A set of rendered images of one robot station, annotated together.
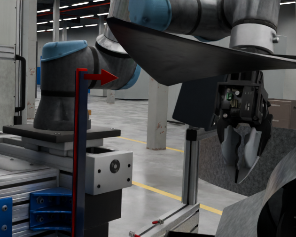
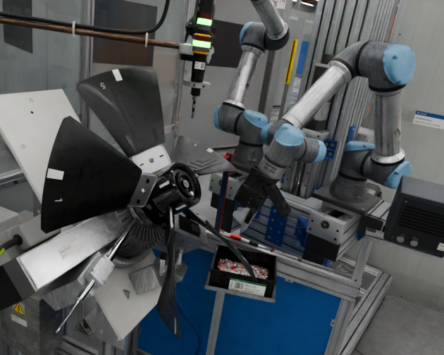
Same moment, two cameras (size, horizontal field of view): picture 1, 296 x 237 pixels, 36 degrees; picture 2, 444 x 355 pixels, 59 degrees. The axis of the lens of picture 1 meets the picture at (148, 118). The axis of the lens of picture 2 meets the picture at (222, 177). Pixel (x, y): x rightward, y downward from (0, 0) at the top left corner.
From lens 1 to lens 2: 142 cm
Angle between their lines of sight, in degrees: 82
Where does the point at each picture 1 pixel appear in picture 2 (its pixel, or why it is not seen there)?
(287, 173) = not seen: hidden behind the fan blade
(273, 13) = (270, 153)
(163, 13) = (265, 139)
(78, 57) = (353, 154)
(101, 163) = (314, 217)
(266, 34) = (263, 163)
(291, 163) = not seen: hidden behind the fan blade
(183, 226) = (326, 280)
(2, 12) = not seen: outside the picture
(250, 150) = (240, 216)
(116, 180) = (325, 234)
